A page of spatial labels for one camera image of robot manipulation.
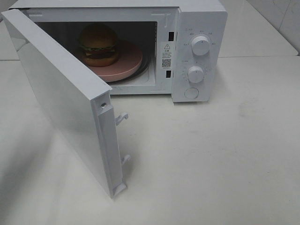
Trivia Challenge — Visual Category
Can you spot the pink round plate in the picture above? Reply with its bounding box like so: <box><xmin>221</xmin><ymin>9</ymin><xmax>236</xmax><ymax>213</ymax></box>
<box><xmin>87</xmin><ymin>40</ymin><xmax>143</xmax><ymax>82</ymax></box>

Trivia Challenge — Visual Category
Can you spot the white microwave oven body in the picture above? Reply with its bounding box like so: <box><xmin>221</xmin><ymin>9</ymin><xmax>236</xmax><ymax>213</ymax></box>
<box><xmin>2</xmin><ymin>0</ymin><xmax>227</xmax><ymax>110</ymax></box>

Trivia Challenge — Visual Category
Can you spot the white microwave door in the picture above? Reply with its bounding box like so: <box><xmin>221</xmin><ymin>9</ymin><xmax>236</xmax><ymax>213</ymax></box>
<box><xmin>2</xmin><ymin>9</ymin><xmax>129</xmax><ymax>197</ymax></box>

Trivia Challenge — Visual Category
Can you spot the upper white microwave knob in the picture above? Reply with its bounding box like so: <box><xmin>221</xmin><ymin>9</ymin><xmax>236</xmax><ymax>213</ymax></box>
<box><xmin>190</xmin><ymin>34</ymin><xmax>211</xmax><ymax>56</ymax></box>

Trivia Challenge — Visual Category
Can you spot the lower white microwave knob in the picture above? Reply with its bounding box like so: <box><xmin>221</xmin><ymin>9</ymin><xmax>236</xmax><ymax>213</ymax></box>
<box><xmin>187</xmin><ymin>66</ymin><xmax>205</xmax><ymax>83</ymax></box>

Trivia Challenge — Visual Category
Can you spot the white warning label sticker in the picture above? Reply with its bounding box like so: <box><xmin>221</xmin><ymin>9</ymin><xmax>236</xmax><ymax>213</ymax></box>
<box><xmin>160</xmin><ymin>41</ymin><xmax>175</xmax><ymax>69</ymax></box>

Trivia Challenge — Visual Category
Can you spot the white microwave knob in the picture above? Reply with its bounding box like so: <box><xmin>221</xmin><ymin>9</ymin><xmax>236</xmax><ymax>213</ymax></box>
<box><xmin>190</xmin><ymin>34</ymin><xmax>211</xmax><ymax>56</ymax></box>
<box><xmin>187</xmin><ymin>66</ymin><xmax>205</xmax><ymax>83</ymax></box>

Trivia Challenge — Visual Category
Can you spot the burger with brown bun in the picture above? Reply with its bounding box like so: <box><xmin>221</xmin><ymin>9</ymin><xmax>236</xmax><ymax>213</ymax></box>
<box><xmin>78</xmin><ymin>23</ymin><xmax>120</xmax><ymax>67</ymax></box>

